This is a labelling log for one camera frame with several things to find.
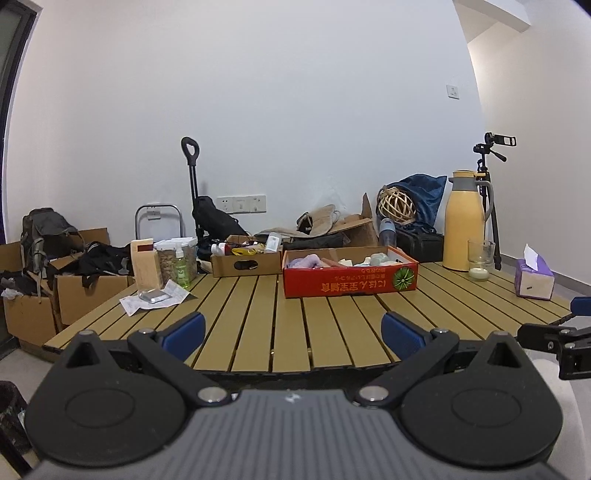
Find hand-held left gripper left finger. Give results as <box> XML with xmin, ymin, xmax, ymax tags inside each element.
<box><xmin>51</xmin><ymin>312</ymin><xmax>232</xmax><ymax>407</ymax></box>

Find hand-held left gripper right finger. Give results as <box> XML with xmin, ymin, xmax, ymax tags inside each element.
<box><xmin>355</xmin><ymin>312</ymin><xmax>536</xmax><ymax>407</ymax></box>

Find red cardboard box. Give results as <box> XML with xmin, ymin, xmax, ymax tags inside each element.
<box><xmin>281</xmin><ymin>246</ymin><xmax>420</xmax><ymax>299</ymax></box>

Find lilac fluffy towel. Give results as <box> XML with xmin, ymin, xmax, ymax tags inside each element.
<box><xmin>286</xmin><ymin>254</ymin><xmax>324</xmax><ymax>269</ymax></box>

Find purple tissue box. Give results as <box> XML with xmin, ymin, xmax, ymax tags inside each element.
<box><xmin>514</xmin><ymin>244</ymin><xmax>555</xmax><ymax>301</ymax></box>

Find white paper sheets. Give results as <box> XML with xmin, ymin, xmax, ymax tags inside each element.
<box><xmin>119</xmin><ymin>282</ymin><xmax>191</xmax><ymax>317</ymax></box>

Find green spray bottle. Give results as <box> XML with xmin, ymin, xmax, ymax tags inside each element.
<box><xmin>173</xmin><ymin>244</ymin><xmax>191</xmax><ymax>289</ymax></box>

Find wooden box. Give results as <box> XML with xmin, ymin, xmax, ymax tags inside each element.
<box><xmin>130</xmin><ymin>239</ymin><xmax>163</xmax><ymax>291</ymax></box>

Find clear grain container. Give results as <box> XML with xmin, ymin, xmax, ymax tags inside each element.
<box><xmin>154</xmin><ymin>237</ymin><xmax>198</xmax><ymax>283</ymax></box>

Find small brown cardboard box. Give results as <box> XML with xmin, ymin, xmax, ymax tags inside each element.
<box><xmin>211</xmin><ymin>247</ymin><xmax>283</xmax><ymax>278</ymax></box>

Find glass cup with candle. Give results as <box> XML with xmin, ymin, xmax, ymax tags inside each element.
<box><xmin>467</xmin><ymin>239</ymin><xmax>496</xmax><ymax>281</ymax></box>

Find cardboard box with clothing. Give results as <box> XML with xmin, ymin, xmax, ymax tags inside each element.
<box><xmin>55</xmin><ymin>227</ymin><xmax>136</xmax><ymax>326</ymax></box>

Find black clothing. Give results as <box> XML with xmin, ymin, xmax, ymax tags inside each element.
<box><xmin>76</xmin><ymin>241</ymin><xmax>134</xmax><ymax>289</ymax></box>

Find large open cardboard box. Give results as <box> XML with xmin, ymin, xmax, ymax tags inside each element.
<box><xmin>256</xmin><ymin>193</ymin><xmax>380</xmax><ymax>250</ymax></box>

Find black trolley bag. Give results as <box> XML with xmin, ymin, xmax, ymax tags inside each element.
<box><xmin>191</xmin><ymin>196</ymin><xmax>250</xmax><ymax>243</ymax></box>

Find yellow thermos jug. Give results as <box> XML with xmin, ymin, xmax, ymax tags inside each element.
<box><xmin>442</xmin><ymin>170</ymin><xmax>497</xmax><ymax>271</ymax></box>

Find wicker ball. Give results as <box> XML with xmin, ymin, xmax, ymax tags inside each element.
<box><xmin>378</xmin><ymin>185</ymin><xmax>417</xmax><ymax>227</ymax></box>

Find black flat cloth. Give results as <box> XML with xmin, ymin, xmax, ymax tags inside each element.
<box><xmin>283</xmin><ymin>233</ymin><xmax>347</xmax><ymax>251</ymax></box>

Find beige fabric item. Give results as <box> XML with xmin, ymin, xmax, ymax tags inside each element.
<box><xmin>296</xmin><ymin>204</ymin><xmax>341</xmax><ymax>235</ymax></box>

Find cardboard box with backpack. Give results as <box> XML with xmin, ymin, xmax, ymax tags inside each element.
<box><xmin>0</xmin><ymin>242</ymin><xmax>63</xmax><ymax>344</ymax></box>

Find grey green backpack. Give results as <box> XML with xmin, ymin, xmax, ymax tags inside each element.
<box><xmin>19</xmin><ymin>208</ymin><xmax>86</xmax><ymax>278</ymax></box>

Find black tripod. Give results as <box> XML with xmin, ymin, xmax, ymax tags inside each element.
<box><xmin>472</xmin><ymin>132</ymin><xmax>518</xmax><ymax>271</ymax></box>

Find black and white cloth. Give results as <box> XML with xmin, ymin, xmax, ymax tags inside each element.
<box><xmin>0</xmin><ymin>270</ymin><xmax>42</xmax><ymax>301</ymax></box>

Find black trash bin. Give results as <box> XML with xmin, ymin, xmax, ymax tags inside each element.
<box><xmin>0</xmin><ymin>381</ymin><xmax>33</xmax><ymax>462</ymax></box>

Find white wall socket strip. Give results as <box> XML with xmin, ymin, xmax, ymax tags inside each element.
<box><xmin>217</xmin><ymin>194</ymin><xmax>267</xmax><ymax>214</ymax></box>

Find black trolley handle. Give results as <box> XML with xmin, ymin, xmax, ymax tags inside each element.
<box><xmin>181</xmin><ymin>137</ymin><xmax>201</xmax><ymax>241</ymax></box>

